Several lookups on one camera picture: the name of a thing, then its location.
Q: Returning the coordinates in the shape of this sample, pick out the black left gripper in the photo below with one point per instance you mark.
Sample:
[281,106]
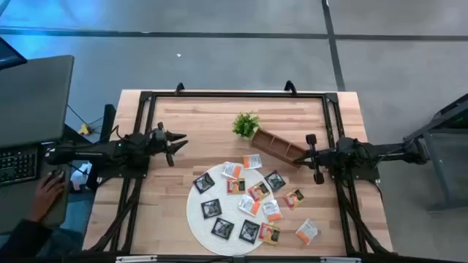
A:
[157,144]

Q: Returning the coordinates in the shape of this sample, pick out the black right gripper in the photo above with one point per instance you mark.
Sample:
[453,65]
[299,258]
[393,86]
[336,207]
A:
[321,157]

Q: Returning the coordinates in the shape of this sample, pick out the brown wooden organiser box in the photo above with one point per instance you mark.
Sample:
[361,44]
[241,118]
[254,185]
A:
[274,146]

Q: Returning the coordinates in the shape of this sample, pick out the black foil tea packet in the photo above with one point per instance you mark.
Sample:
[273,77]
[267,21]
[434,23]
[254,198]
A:
[203,182]
[222,228]
[249,231]
[211,208]
[275,180]

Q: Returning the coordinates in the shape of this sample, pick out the orange peach tea packet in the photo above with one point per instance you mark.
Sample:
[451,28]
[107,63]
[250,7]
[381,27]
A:
[269,233]
[259,191]
[236,186]
[293,198]

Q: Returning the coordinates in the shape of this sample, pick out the white orange tea packet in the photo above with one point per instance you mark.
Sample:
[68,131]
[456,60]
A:
[232,170]
[249,205]
[307,231]
[252,161]

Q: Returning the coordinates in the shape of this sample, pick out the white paper card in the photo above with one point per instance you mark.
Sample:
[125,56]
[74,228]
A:
[272,210]

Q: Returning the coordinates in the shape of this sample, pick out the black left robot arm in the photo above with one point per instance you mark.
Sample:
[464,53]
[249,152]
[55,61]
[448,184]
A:
[91,153]

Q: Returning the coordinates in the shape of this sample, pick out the person's forearm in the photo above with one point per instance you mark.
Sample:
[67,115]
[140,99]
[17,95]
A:
[20,237]

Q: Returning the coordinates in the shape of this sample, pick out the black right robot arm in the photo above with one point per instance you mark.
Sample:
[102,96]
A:
[384,150]

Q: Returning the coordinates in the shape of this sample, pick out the green potted artificial plant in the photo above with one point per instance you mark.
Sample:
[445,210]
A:
[245,125]

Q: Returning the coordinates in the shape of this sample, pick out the white round woven placemat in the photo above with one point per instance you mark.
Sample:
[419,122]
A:
[230,204]

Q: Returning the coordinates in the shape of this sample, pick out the yellow power plug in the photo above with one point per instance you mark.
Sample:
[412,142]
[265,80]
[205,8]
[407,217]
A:
[85,129]

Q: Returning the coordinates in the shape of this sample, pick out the white object under desk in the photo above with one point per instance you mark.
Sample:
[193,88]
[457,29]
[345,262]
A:
[78,179]

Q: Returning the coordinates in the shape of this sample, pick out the black computer mouse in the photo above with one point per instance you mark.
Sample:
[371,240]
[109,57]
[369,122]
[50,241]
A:
[57,174]

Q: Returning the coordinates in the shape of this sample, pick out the person's hand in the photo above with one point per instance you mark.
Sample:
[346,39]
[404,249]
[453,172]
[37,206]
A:
[45,197]

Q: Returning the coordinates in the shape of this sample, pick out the grey office desk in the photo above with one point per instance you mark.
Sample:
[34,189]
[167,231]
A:
[33,102]

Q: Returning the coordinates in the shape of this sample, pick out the grey metal side table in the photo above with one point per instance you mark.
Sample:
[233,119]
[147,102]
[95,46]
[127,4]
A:
[448,205]

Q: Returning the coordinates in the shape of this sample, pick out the black backlit keyboard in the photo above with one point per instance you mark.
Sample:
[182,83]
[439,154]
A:
[18,164]

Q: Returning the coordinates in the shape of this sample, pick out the desk computer monitor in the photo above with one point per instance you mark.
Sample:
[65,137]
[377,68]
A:
[9,55]

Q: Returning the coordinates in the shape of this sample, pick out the silver metal bracket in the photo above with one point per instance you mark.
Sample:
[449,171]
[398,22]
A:
[136,259]
[340,260]

